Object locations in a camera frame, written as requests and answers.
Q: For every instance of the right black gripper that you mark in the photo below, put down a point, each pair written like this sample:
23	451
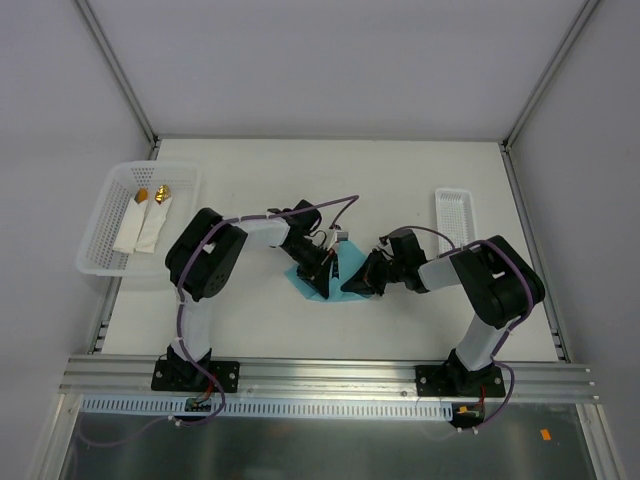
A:
375	273

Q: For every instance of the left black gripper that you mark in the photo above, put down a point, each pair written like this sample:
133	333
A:
316	270

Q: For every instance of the blue paper napkin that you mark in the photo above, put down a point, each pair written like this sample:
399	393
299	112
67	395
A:
351	259

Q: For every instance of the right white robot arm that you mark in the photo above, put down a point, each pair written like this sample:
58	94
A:
500	286

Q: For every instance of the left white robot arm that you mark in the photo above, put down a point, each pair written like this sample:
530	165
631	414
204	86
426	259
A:
200	264

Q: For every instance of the right rolled white napkin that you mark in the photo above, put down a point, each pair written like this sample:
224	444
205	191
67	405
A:
154	220

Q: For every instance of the small white utensil tray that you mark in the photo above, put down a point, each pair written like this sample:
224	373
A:
455	215

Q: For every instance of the large white plastic basket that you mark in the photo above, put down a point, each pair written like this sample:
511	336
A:
96	256

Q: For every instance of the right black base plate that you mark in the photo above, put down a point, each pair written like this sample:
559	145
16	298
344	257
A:
446	380

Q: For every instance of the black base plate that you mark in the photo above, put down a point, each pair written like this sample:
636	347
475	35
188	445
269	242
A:
167	378
446	380

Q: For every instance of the white slotted cable duct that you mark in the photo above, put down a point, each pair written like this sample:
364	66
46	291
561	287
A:
269	408

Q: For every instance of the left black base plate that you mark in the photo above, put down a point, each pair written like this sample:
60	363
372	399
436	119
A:
167	378

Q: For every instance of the aluminium mounting rail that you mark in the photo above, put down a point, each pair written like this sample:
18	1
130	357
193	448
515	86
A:
554	382

